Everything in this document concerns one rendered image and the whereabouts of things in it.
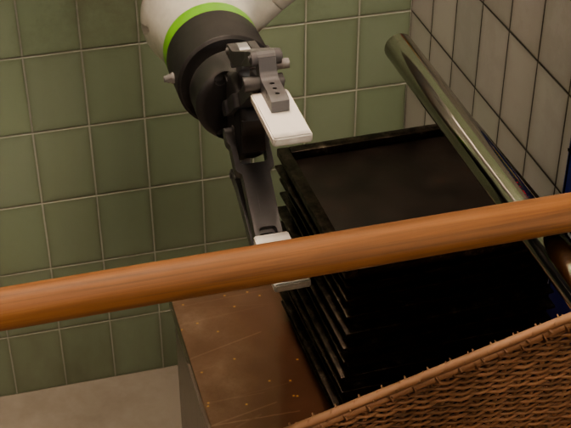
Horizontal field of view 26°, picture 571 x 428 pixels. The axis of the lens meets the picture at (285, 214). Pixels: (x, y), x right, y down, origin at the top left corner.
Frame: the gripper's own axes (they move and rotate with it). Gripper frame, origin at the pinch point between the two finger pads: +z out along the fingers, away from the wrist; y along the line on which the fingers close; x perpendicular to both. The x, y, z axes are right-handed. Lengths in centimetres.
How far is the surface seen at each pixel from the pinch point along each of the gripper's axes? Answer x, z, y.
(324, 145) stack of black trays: -21, -59, 33
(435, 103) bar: -18.1, -15.6, 2.1
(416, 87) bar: -17.9, -19.7, 2.6
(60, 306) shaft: 18.4, 8.0, -0.6
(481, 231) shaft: -12.5, 7.9, -0.9
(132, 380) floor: 2, -115, 119
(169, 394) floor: -5, -108, 119
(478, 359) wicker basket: -28, -22, 41
